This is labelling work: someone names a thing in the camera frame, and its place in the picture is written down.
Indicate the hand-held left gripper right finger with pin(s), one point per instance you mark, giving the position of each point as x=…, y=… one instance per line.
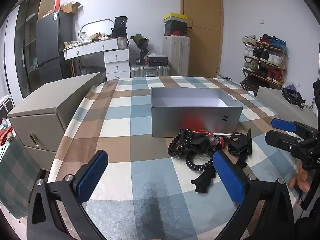
x=228, y=177

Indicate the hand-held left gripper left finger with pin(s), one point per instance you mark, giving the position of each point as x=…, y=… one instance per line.
x=92, y=175

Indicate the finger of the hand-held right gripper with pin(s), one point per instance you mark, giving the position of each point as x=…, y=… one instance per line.
x=282, y=124
x=282, y=141

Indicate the silver cardboard box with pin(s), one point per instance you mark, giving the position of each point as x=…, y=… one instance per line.
x=195, y=122

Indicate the person's right hand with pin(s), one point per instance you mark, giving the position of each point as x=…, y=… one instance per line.
x=301, y=180

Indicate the red and white charm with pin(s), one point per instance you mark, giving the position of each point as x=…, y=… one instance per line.
x=215, y=140

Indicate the wooden shoe rack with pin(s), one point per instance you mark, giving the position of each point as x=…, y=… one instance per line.
x=282, y=78

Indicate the checked bedspread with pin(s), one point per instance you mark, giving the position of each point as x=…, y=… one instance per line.
x=125, y=130

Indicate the row of shoes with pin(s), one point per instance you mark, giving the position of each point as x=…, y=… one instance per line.
x=272, y=58

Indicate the pile of shoes on floor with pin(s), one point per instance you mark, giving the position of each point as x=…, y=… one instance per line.
x=225, y=77

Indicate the green checked cloth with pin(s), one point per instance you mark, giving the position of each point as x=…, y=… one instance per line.
x=17, y=175

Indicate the beige nightstand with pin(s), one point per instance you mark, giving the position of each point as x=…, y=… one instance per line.
x=50, y=105

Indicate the grey cloth bundle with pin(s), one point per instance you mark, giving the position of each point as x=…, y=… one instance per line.
x=91, y=70

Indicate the wooden stick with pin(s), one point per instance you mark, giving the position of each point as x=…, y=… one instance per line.
x=73, y=68

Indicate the white drawer cabinet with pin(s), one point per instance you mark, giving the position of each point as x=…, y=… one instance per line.
x=117, y=62

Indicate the silver suitcase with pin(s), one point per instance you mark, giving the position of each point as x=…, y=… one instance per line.
x=150, y=71

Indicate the wooden door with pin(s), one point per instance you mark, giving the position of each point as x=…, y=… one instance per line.
x=202, y=30

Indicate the white upright suitcase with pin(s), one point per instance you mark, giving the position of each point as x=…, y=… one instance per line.
x=176, y=55

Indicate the white vanity desk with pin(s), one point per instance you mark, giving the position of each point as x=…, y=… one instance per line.
x=92, y=47

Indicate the black flat shoe box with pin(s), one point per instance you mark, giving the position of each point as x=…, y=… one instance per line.
x=157, y=61

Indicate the white plastic bag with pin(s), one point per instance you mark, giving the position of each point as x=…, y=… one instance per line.
x=151, y=54

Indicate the white ribbed basket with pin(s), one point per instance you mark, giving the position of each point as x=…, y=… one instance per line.
x=123, y=43

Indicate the clutter pile on desk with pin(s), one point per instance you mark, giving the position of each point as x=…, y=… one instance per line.
x=87, y=38

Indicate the black refrigerator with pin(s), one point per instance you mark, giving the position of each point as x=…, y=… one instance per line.
x=50, y=42

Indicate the dark wrapped bouquet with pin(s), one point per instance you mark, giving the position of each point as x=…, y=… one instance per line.
x=141, y=43

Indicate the red black shoe box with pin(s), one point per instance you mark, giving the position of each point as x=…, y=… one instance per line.
x=176, y=32

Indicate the oval mirror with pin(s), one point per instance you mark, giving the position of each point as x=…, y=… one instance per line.
x=96, y=28

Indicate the black bag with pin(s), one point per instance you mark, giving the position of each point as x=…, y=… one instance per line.
x=119, y=28

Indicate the yellow lid shoe box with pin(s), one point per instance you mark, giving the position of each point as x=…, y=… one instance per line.
x=175, y=17

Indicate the glass door wardrobe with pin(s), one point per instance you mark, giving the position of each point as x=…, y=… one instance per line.
x=25, y=30

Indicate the open cardboard box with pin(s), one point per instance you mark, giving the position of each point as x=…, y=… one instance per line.
x=71, y=7

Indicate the red paper bag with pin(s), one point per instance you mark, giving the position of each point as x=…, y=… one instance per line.
x=58, y=4

